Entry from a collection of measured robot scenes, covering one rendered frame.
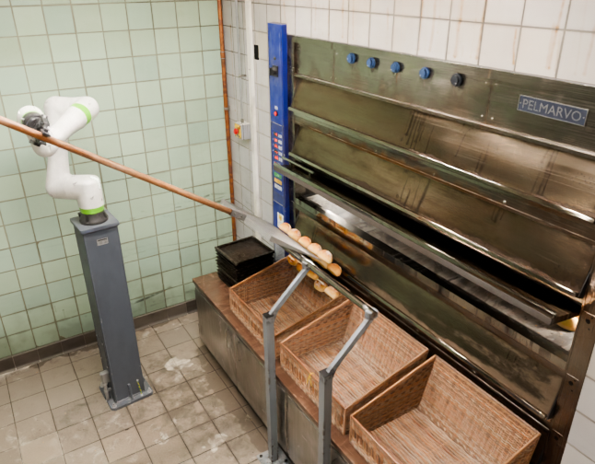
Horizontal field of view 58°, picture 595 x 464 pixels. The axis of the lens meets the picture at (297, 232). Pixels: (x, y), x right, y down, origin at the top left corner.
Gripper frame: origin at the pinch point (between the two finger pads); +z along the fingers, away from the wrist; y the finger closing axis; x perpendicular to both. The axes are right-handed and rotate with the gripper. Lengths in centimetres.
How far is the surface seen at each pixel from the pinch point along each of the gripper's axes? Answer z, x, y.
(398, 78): 51, -104, -88
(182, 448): 6, -130, 134
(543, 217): 129, -122, -59
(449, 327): 97, -157, -4
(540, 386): 142, -157, -5
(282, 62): -39, -102, -81
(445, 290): 92, -148, -18
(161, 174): -121, -104, 13
